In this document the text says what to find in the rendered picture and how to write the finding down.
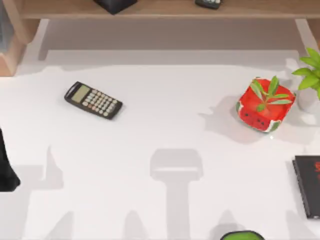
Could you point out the black calculator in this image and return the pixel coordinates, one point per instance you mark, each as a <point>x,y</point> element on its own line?
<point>96,101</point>

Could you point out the red watermelon plant pot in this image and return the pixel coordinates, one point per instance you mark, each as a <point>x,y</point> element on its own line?
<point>260,110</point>

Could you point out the wooden shelf unit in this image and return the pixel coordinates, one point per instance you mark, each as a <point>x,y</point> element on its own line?
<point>160,11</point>

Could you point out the black angular object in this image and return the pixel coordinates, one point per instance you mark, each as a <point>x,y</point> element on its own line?
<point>115,5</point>

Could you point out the small black device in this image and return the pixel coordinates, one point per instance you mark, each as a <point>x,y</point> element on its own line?
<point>208,3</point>

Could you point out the green round object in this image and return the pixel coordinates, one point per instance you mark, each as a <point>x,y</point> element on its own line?
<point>241,236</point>

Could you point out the white pot green plant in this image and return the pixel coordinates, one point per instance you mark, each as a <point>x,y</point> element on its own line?
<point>310,95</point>

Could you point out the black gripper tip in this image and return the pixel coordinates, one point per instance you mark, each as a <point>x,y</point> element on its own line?
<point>5,170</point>

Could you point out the black book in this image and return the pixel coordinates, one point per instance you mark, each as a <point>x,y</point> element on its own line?
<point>310,185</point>

